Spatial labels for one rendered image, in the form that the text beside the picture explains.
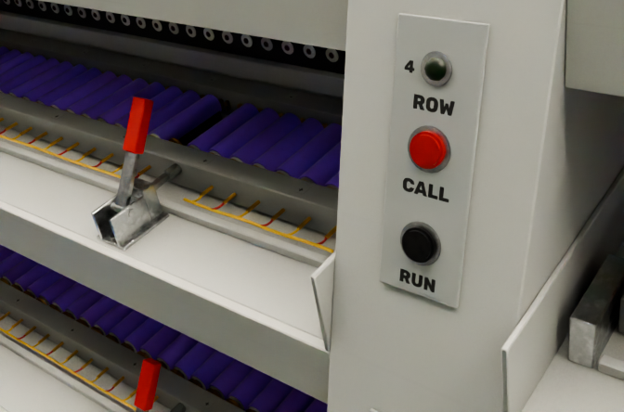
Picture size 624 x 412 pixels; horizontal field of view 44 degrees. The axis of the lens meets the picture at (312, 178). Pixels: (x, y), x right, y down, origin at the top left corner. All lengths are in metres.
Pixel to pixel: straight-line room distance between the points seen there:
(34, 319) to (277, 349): 0.36
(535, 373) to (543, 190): 0.09
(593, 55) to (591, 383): 0.15
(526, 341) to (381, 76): 0.13
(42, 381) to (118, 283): 0.22
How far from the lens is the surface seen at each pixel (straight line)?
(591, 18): 0.30
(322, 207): 0.46
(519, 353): 0.34
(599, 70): 0.31
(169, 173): 0.53
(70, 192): 0.59
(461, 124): 0.32
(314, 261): 0.45
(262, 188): 0.49
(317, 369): 0.42
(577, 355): 0.39
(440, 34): 0.32
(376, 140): 0.34
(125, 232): 0.51
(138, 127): 0.50
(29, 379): 0.73
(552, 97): 0.31
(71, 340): 0.71
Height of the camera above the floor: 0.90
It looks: 19 degrees down
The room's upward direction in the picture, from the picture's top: 2 degrees clockwise
